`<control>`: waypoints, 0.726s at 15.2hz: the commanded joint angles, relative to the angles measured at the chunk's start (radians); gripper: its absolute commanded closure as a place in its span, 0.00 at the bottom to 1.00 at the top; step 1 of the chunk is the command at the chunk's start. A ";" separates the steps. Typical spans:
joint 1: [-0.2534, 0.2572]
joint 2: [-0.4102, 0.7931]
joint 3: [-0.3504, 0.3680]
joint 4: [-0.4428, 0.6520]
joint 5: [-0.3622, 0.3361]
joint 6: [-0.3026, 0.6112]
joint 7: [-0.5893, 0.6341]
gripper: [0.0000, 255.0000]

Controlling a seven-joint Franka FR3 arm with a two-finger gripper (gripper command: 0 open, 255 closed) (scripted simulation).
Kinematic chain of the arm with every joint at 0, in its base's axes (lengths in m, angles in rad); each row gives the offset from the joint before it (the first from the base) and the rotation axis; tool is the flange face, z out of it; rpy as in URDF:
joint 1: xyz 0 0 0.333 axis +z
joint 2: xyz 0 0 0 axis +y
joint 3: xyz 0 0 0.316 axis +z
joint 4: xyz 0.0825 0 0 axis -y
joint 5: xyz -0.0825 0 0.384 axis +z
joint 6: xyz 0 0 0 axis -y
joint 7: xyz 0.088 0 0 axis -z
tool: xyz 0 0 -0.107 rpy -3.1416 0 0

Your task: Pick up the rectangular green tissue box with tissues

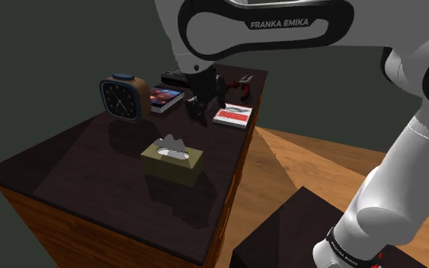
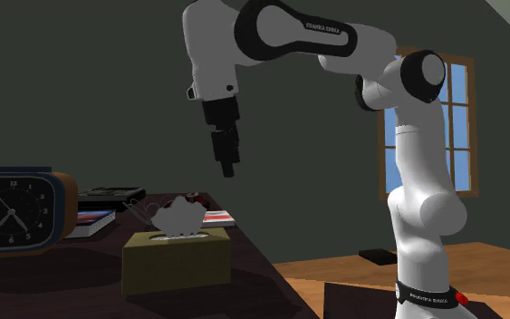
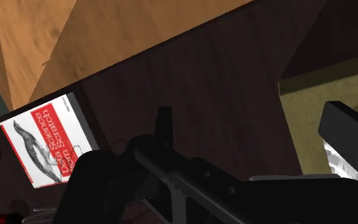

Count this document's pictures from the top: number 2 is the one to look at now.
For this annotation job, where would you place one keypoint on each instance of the dark wooden desk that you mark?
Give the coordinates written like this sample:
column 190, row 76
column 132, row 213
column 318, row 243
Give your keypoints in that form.
column 60, row 282

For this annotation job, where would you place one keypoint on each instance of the blue and brown alarm clock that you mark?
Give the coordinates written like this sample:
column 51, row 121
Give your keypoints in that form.
column 14, row 212

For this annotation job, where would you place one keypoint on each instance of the small dark red object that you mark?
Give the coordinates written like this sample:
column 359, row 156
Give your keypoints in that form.
column 196, row 199

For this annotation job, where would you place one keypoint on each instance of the dark robot stand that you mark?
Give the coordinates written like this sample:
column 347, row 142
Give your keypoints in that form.
column 356, row 302

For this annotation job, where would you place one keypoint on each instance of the olive tissue box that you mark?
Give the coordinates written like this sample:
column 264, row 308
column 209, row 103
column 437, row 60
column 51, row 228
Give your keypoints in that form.
column 175, row 263

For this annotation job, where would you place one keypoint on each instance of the red and white book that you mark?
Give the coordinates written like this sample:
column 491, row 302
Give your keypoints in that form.
column 218, row 218

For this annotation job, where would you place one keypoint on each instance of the brown framed window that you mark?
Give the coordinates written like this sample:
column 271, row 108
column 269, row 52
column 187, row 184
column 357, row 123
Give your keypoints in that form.
column 460, row 132

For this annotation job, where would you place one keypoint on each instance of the black flat device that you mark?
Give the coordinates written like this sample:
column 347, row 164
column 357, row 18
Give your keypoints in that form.
column 111, row 195

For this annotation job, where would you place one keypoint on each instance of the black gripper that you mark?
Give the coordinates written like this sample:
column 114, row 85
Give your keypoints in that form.
column 220, row 112

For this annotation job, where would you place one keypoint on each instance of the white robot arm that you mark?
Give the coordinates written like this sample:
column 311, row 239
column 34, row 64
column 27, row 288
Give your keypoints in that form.
column 418, row 176

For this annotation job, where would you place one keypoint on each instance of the thick book with colourful cover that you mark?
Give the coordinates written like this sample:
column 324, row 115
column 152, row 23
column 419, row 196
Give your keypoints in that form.
column 93, row 221

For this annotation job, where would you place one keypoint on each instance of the black flat box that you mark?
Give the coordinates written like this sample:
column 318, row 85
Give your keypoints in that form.
column 377, row 256

